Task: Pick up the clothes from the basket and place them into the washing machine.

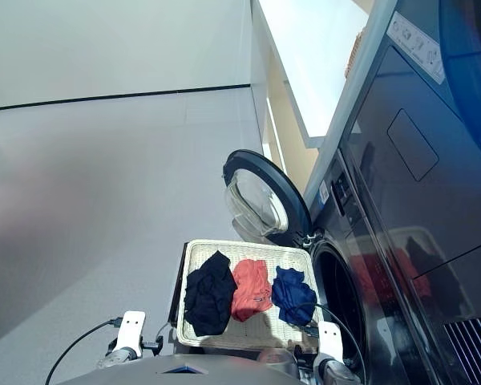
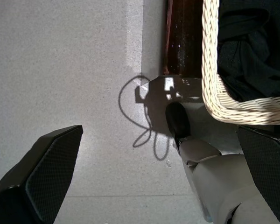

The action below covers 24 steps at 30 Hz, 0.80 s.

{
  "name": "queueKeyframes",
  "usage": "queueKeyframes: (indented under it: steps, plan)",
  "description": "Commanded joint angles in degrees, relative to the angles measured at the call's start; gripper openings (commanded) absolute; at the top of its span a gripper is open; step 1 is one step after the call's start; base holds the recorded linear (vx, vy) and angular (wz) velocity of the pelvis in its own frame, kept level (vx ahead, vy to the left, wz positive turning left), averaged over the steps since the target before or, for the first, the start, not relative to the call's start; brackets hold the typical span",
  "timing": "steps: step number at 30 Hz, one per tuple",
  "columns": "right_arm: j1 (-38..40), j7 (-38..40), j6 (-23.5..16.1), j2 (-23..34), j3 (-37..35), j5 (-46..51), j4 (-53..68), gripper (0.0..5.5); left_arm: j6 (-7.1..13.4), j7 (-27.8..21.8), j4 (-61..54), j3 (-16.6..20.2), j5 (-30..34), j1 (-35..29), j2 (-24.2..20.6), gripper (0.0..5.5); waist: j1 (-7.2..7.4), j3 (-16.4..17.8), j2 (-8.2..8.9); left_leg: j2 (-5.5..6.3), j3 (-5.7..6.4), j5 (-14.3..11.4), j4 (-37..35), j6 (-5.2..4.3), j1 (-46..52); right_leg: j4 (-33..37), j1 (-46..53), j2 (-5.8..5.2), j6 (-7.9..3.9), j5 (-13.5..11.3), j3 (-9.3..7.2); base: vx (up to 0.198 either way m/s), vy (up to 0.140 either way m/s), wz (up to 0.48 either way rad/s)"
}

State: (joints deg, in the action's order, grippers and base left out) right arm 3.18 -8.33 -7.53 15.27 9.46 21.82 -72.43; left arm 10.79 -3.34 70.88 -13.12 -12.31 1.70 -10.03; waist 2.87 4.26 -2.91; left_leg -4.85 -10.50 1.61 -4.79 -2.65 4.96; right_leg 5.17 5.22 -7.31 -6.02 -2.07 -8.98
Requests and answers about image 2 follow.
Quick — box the black garment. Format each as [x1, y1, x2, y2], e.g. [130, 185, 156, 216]
[218, 0, 280, 102]

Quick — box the dark brown basket stand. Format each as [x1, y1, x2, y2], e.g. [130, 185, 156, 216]
[163, 0, 203, 77]

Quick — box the pale woven basket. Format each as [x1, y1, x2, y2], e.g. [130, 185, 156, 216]
[201, 0, 280, 126]

